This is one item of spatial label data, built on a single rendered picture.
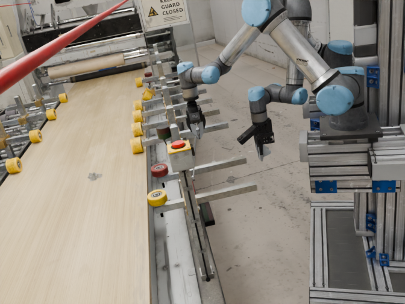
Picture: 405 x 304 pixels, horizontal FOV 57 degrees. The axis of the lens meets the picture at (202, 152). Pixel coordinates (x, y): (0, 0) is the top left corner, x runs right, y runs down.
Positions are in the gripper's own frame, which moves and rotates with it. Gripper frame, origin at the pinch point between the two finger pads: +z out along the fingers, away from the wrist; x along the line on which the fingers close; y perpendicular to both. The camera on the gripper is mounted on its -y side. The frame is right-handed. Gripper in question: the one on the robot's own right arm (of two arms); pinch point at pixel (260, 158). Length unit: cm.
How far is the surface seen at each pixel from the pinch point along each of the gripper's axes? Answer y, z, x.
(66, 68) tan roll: -132, -24, 251
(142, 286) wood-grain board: -57, -7, -75
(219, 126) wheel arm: -13.8, -12.2, 23.4
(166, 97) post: -38, -28, 44
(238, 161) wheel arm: -11.0, -2.0, -1.6
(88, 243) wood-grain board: -76, -7, -48
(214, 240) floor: -27, 83, 54
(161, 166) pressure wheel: -47.1, -7.7, 0.8
